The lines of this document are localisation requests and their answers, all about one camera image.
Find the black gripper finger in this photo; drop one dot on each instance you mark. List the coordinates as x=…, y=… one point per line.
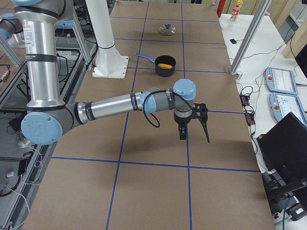
x=182, y=132

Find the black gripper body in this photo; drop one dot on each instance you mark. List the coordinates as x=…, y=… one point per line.
x=180, y=121

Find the yellow corn cob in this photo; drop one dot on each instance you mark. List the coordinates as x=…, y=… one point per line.
x=164, y=66

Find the dark blue pot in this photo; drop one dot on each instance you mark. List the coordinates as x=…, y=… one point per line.
x=166, y=59

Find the glass lid blue knob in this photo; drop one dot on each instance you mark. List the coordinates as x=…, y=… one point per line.
x=167, y=29

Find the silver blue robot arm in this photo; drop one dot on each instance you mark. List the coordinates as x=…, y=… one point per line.
x=50, y=115

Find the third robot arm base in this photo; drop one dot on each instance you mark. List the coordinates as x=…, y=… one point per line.
x=11, y=29

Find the near blue teach pendant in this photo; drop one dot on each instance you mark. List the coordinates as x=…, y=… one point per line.
x=282, y=104

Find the blue teach pendant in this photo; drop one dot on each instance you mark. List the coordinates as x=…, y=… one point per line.
x=280, y=80
x=282, y=104

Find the black laptop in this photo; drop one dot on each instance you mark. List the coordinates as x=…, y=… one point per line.
x=284, y=147

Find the far blue teach pendant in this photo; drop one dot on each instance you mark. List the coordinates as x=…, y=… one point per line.
x=280, y=80

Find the red plastic bottle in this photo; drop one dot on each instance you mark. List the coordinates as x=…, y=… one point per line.
x=236, y=10

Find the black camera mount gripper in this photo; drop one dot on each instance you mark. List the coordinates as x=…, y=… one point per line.
x=200, y=112

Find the white pedestal column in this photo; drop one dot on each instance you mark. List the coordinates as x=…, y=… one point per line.
x=109, y=62

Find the aluminium frame post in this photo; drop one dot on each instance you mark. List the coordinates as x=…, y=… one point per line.
x=256, y=20

